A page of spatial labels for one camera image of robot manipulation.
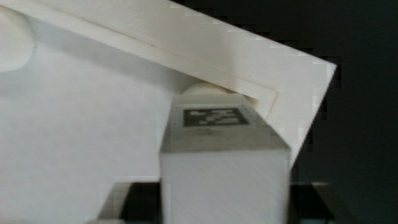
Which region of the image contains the white square table top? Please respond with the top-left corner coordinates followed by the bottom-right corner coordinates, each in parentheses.
top-left (0, 0), bottom-right (281, 224)

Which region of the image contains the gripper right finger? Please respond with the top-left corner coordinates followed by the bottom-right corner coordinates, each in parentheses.
top-left (308, 182), bottom-right (343, 224)

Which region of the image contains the white table leg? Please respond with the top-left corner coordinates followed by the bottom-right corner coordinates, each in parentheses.
top-left (160, 83), bottom-right (290, 224)

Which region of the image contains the white U-shaped obstacle fence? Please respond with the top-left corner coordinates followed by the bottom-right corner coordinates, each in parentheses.
top-left (117, 0), bottom-right (340, 168)

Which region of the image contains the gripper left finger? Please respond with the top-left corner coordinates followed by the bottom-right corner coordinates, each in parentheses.
top-left (87, 182), bottom-right (132, 224)

